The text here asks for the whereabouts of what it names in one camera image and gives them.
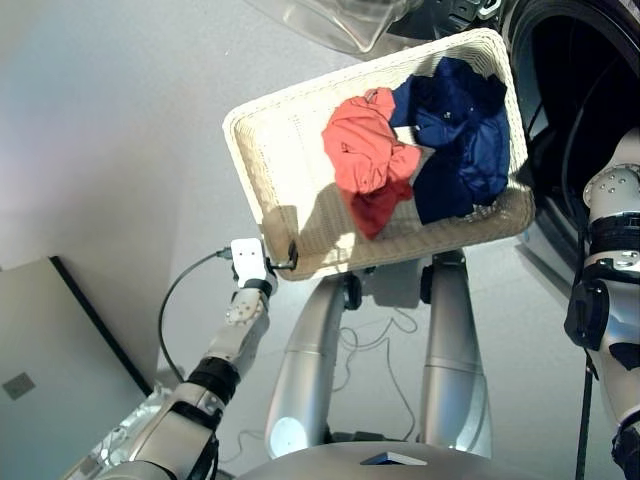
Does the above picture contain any coral red garment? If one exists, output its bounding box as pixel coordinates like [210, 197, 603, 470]
[321, 87, 424, 240]

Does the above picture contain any navy blue garment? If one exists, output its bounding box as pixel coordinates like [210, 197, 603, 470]
[388, 56, 511, 226]

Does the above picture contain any pale woven laundry basket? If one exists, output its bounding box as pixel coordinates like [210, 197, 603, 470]
[222, 28, 536, 282]

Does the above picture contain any round washing machine door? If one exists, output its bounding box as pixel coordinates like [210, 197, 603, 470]
[244, 0, 426, 54]

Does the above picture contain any grey washing machine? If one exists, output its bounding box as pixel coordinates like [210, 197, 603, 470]
[387, 0, 640, 301]

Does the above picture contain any silver robot leg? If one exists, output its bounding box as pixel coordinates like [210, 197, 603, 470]
[264, 272, 364, 461]
[417, 252, 494, 459]

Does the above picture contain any grey robot torso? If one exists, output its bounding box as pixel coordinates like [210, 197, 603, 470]
[234, 439, 506, 480]

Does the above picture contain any grey cabinet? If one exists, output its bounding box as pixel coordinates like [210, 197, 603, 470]
[0, 254, 154, 480]

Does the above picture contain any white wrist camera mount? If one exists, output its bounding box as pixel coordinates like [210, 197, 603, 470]
[229, 238, 269, 289]

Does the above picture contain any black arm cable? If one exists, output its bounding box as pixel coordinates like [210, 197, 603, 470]
[158, 248, 236, 386]
[559, 49, 626, 480]

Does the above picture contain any thin white floor cable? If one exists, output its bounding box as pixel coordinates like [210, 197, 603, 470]
[219, 307, 421, 461]

